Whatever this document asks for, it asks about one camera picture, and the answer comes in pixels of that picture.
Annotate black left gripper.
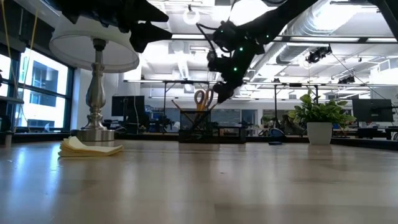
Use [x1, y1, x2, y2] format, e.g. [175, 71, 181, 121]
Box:
[54, 0, 174, 54]

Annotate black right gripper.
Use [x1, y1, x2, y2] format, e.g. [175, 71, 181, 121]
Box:
[207, 49, 249, 104]

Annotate orange handled scissors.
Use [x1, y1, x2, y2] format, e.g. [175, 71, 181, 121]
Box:
[193, 88, 216, 113]

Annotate yellow sticky note pad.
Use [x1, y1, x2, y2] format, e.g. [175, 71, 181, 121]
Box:
[58, 136, 124, 158]

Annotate black mesh desk organizer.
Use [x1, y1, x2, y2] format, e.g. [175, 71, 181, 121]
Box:
[177, 110, 247, 145]

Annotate white shade silver table lamp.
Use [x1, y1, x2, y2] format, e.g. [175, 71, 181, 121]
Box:
[49, 14, 141, 143]

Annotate black computer monitor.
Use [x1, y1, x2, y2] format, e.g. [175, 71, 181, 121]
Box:
[351, 98, 394, 123]
[111, 95, 146, 124]

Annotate green plant white pot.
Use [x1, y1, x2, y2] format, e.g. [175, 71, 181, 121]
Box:
[288, 89, 357, 146]

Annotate overhead LED light bar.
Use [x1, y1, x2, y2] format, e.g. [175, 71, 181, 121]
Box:
[170, 32, 398, 44]

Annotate white ring fixture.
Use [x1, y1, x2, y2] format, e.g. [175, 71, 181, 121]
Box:
[182, 8, 201, 26]

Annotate black background rig frame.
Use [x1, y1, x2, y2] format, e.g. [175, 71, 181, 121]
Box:
[273, 82, 320, 125]
[162, 80, 211, 125]

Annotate black rig camera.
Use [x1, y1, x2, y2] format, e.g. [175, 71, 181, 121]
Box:
[305, 45, 333, 65]
[338, 75, 356, 85]

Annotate silver ventilation duct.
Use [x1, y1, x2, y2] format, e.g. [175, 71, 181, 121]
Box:
[275, 0, 363, 65]

